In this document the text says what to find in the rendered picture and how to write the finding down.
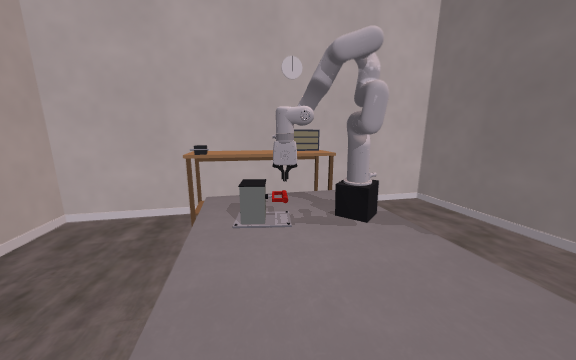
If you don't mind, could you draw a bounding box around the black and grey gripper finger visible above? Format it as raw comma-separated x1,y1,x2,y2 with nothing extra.
285,164,297,181
272,164,285,181

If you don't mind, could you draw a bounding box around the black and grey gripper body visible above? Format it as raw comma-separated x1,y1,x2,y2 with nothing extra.
273,140,297,165

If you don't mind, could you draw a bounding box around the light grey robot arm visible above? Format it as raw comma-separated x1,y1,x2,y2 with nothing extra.
273,26,389,186

